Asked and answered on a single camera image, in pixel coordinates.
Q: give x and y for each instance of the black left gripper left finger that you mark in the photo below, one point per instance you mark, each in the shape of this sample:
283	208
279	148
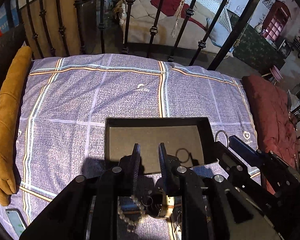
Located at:
130	171

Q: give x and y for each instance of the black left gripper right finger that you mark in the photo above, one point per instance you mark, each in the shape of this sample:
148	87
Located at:
168	167

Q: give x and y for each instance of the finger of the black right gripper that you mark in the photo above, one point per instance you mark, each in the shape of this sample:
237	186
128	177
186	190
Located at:
244	151
231	159

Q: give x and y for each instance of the beige strap wristwatch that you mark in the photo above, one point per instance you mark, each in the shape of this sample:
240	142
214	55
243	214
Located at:
161	205

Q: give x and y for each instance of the black rectangular jewelry tray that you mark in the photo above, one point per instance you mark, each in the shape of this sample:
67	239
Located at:
189	139

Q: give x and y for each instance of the dark red quilted blanket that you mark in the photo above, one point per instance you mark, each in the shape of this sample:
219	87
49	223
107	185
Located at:
269	107

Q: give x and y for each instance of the pink stool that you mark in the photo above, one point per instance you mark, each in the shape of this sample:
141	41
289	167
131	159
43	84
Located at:
274	76

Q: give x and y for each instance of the purple plaid bed sheet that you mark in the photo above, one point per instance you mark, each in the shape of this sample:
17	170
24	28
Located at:
67	100

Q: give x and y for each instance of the green patterned cloth table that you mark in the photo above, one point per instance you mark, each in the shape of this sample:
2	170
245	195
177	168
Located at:
255	51

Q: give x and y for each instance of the black smartphone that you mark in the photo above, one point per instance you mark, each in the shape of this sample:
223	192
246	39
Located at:
17	221

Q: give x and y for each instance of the mustard suede cushion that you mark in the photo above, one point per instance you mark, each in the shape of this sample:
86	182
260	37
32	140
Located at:
10	98

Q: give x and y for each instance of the red phone booth cabinet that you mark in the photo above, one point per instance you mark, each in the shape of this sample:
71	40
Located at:
275	21

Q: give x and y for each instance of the beige sofa with pillows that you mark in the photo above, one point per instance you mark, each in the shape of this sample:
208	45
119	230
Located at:
142	22

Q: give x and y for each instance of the wooden panel board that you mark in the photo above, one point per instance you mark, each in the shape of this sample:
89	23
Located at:
43	30

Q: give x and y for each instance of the red throw blanket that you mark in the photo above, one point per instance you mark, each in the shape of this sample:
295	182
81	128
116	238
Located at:
169	8

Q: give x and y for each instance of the black iron bed frame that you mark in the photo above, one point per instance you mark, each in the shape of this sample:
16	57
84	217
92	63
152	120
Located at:
226	46

